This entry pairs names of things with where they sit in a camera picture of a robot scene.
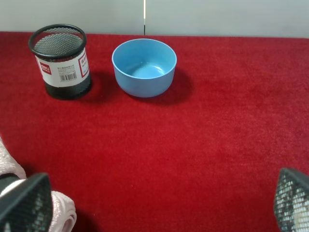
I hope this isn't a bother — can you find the red tablecloth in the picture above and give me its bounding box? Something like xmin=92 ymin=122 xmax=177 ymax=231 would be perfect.
xmin=0 ymin=32 xmax=309 ymax=232

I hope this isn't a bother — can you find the black mesh pen holder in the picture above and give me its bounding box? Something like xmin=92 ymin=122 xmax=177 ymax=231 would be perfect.
xmin=28 ymin=24 xmax=92 ymax=100

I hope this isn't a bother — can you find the blue bowl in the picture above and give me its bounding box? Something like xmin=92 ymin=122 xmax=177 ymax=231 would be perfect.
xmin=112 ymin=39 xmax=177 ymax=98

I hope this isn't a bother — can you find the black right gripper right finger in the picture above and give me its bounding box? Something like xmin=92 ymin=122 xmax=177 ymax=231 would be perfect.
xmin=274 ymin=168 xmax=309 ymax=232

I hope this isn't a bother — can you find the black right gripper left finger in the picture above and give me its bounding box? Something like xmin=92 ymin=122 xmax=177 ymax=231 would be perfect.
xmin=0 ymin=173 xmax=53 ymax=232

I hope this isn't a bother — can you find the white pole on wall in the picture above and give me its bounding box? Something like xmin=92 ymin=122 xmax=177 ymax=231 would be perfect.
xmin=143 ymin=0 xmax=146 ymax=35

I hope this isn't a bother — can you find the pink towel with black band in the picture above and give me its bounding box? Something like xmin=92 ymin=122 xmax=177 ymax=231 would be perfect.
xmin=0 ymin=142 xmax=77 ymax=232

